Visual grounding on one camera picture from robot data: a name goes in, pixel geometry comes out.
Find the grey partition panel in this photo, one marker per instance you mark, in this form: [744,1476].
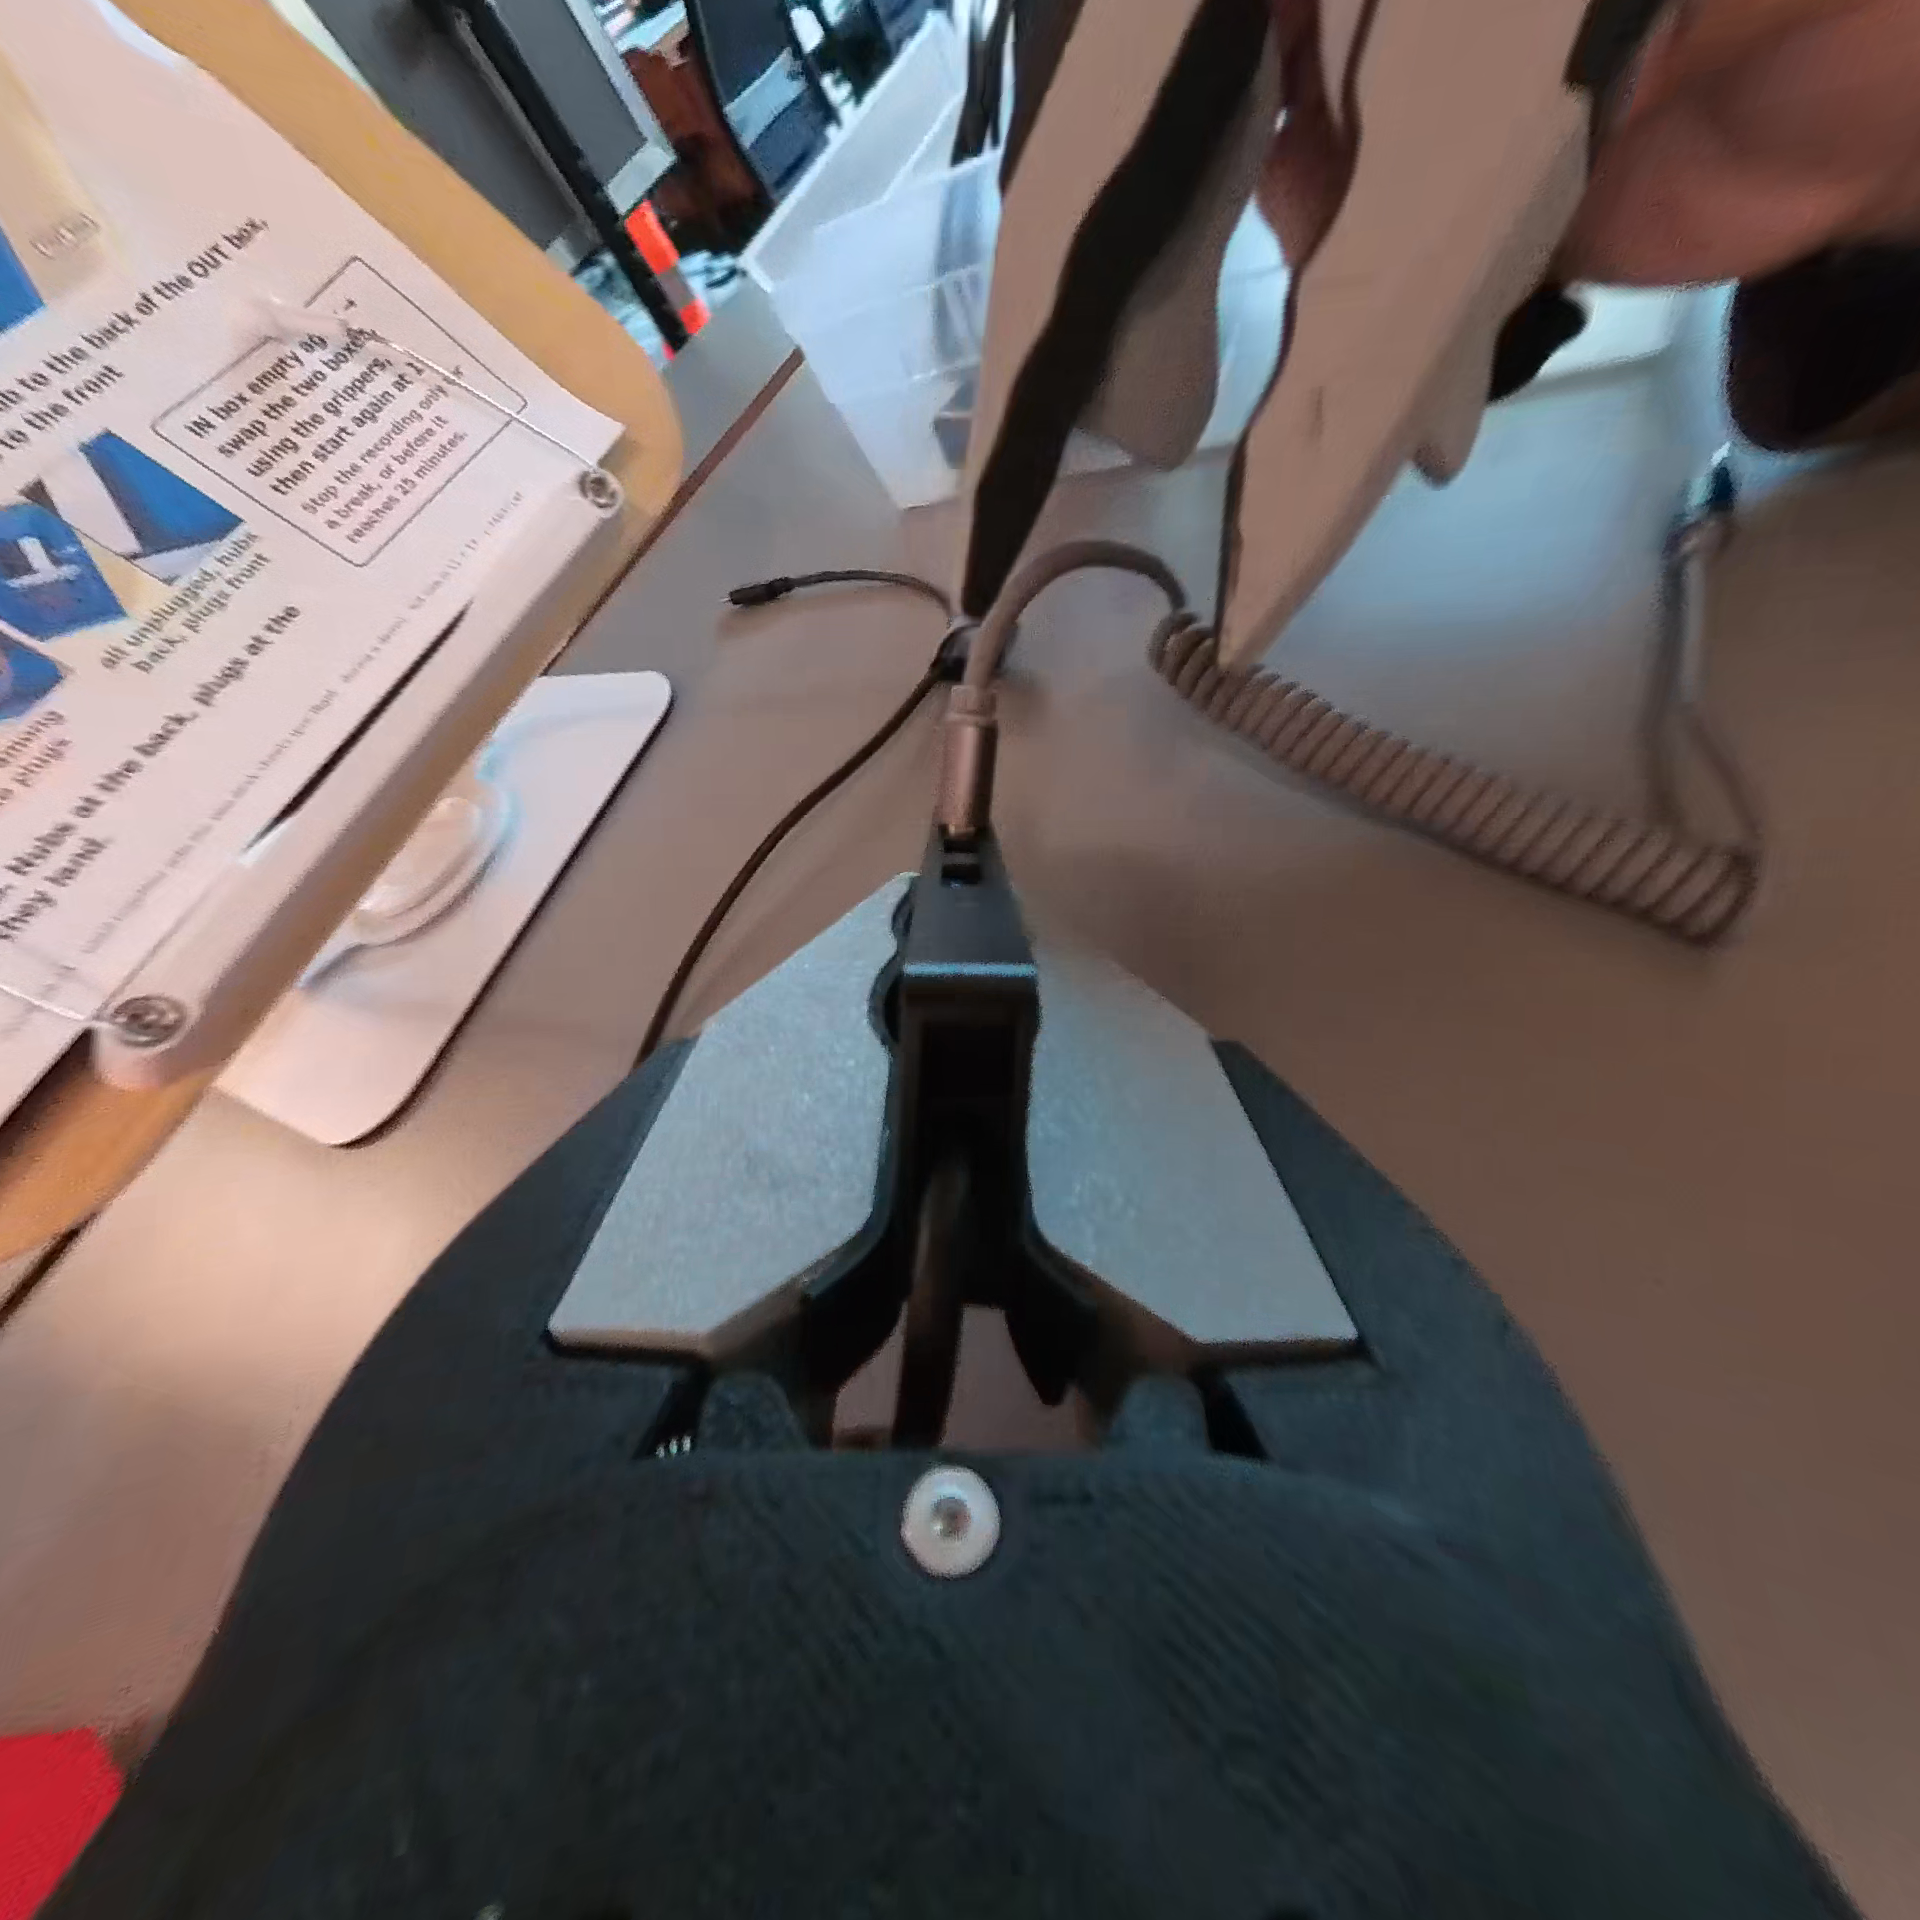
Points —
[599,90]

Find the orange traffic cone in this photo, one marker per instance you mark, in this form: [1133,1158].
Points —
[668,285]

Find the person's right hand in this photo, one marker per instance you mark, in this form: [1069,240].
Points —
[1771,135]

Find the black usb hub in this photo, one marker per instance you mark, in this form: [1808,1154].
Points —
[970,1003]

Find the printed instruction sheet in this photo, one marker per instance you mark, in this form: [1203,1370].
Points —
[226,374]

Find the clear plastic bin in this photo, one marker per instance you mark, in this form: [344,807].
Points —
[886,343]

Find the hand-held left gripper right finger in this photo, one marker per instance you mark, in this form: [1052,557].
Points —
[1170,1170]

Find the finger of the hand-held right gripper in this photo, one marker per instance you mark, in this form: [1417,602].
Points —
[1035,300]
[1425,224]

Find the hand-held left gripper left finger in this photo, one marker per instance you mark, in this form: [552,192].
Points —
[750,1170]

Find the red plastic bin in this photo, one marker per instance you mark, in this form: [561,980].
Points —
[53,1814]

